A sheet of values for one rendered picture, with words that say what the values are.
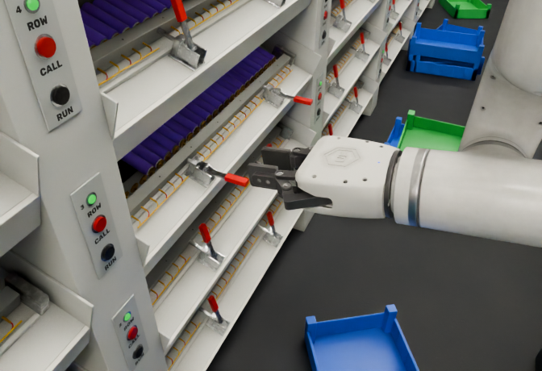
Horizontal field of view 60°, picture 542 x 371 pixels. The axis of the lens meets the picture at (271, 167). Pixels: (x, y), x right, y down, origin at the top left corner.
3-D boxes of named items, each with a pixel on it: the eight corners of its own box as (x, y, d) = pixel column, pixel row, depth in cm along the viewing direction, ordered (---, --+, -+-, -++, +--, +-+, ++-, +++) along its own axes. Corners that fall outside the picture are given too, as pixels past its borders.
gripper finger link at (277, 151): (318, 140, 59) (270, 136, 62) (309, 154, 56) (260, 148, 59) (320, 162, 60) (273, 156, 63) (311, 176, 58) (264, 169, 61)
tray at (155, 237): (305, 90, 106) (322, 56, 100) (139, 285, 63) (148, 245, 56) (231, 47, 109) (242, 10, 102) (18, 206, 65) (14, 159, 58)
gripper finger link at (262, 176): (299, 168, 54) (248, 161, 57) (288, 183, 52) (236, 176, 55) (302, 190, 56) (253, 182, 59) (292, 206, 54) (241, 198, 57)
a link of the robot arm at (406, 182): (434, 132, 51) (406, 130, 53) (418, 177, 45) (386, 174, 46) (431, 193, 56) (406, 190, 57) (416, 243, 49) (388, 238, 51)
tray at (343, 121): (368, 102, 180) (385, 74, 171) (311, 196, 137) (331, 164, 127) (322, 77, 183) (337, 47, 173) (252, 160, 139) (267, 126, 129)
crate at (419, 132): (449, 218, 137) (454, 205, 130) (381, 198, 144) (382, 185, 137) (469, 138, 151) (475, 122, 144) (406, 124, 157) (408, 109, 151)
